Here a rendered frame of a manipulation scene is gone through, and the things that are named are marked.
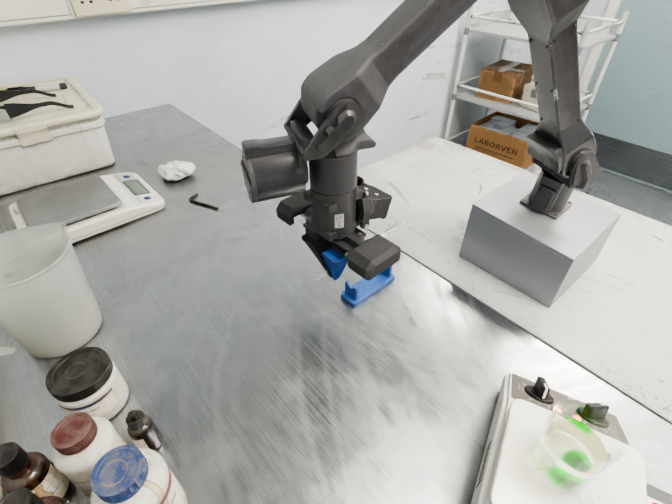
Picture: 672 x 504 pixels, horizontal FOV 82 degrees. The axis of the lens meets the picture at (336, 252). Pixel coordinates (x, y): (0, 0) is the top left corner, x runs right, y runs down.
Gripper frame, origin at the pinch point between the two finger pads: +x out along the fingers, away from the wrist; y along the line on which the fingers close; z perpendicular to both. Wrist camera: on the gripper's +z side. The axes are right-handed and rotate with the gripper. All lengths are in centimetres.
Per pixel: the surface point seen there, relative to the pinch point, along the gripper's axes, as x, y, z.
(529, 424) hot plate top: 2.4, -29.9, -0.8
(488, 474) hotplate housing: 4.5, -29.5, -6.8
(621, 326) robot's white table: 11.5, -31.7, 30.6
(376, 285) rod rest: 10.1, -0.9, 8.5
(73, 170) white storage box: 9, 76, -18
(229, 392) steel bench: 10.9, -1.0, -19.7
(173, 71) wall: 1, 112, 26
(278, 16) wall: -10, 111, 71
